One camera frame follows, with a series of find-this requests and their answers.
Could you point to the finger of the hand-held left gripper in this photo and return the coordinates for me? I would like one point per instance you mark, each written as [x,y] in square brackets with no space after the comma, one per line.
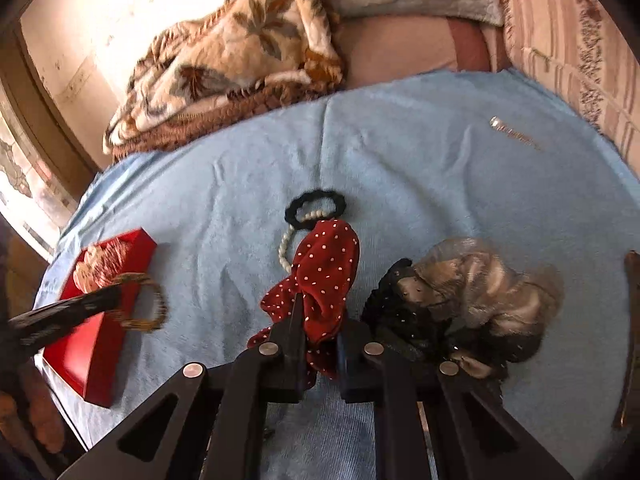
[70,310]

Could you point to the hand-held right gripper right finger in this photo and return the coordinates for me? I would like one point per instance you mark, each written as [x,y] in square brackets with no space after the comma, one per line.
[360,365]

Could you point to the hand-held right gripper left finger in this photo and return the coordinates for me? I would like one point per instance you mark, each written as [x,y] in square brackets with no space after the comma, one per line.
[290,350]

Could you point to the red jewelry box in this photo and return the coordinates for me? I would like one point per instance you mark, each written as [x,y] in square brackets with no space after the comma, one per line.
[95,360]

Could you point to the black sparkly scrunchie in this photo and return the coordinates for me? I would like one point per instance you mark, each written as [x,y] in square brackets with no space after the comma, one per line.
[395,320]

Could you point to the red polka dot scrunchie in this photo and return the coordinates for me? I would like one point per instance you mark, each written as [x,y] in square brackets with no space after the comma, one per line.
[325,260]

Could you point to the grey organza scrunchie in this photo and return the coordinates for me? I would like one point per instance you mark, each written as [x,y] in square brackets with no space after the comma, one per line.
[480,280]

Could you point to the person's left hand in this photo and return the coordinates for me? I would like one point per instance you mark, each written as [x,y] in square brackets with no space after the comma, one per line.
[45,410]

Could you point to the light blue cloth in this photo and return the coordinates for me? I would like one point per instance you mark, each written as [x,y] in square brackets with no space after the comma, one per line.
[400,160]

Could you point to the brown ruffled blanket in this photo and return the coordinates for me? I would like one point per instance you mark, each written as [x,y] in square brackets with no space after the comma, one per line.
[200,125]

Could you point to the brown wooden bar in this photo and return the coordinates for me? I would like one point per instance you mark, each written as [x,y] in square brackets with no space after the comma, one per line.
[631,310]

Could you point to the small silver pin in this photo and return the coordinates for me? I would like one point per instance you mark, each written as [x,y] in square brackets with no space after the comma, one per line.
[495,122]

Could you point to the pink mattress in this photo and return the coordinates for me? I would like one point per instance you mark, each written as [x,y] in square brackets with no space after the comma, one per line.
[400,50]

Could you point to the floral leaf blanket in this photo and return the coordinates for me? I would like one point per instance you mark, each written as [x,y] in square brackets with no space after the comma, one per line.
[240,35]

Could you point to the striped sofa cushion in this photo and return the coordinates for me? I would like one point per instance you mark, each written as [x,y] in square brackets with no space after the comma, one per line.
[575,35]

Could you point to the wooden window frame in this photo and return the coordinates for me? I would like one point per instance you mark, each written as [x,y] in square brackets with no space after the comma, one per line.
[45,110]

